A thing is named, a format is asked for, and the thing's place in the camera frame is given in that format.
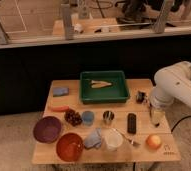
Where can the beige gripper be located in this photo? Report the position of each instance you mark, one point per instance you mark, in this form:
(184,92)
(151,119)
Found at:
(156,116)

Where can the blue sponge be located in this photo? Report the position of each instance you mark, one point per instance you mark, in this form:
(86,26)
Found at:
(60,91)

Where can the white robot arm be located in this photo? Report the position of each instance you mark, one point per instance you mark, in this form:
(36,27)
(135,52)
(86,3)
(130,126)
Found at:
(171,82)

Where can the metal cup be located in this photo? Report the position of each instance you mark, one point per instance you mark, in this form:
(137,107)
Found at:
(108,117)

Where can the white plastic cup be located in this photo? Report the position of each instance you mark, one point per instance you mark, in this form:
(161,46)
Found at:
(113,139)

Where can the blue plastic cup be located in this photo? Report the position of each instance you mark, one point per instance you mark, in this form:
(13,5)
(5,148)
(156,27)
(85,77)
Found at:
(87,118)

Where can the wooden table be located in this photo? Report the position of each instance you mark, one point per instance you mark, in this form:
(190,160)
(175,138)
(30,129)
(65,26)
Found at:
(168,150)

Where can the red yellow apple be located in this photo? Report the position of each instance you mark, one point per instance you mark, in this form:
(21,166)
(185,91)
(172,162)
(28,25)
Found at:
(153,141)

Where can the black remote control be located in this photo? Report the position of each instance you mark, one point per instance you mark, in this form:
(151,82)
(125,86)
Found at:
(131,128)

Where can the small dark toy object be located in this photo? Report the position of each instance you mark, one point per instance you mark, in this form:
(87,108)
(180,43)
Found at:
(141,97)

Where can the green plastic tray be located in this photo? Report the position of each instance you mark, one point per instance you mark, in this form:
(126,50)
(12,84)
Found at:
(118,92)

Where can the blue crumpled cloth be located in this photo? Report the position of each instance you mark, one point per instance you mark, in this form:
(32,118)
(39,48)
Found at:
(94,139)

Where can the banana peel in tray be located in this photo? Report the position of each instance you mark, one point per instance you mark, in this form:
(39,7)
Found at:
(99,84)

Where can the dark grape bunch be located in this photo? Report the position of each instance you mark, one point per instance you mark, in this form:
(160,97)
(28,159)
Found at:
(73,117)

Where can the orange bowl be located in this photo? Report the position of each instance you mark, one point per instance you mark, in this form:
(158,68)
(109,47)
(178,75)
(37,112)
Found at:
(69,147)

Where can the orange carrot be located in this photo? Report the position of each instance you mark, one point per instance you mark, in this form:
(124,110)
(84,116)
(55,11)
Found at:
(59,109)

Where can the purple bowl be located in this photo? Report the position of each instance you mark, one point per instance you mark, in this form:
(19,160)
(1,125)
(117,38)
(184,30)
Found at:
(47,129)

